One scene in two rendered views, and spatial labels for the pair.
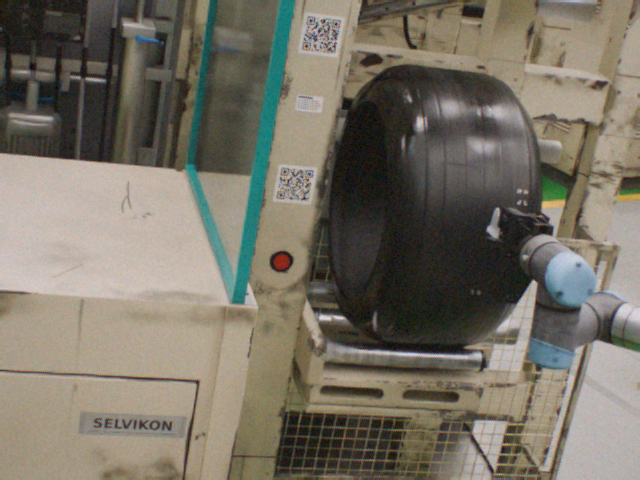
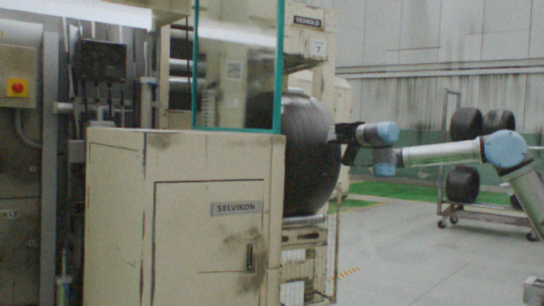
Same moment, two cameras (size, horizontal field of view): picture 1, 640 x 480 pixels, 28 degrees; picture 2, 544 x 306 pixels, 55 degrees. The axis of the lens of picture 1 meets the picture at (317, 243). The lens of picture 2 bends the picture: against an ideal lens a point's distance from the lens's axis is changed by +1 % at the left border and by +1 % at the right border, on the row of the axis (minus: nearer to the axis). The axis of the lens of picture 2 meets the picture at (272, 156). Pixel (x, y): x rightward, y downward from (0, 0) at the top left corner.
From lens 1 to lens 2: 0.93 m
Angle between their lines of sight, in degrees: 25
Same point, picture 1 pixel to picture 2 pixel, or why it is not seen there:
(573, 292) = (392, 135)
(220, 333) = (270, 151)
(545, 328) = (382, 156)
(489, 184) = (320, 124)
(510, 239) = (345, 134)
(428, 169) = (295, 120)
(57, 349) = (196, 166)
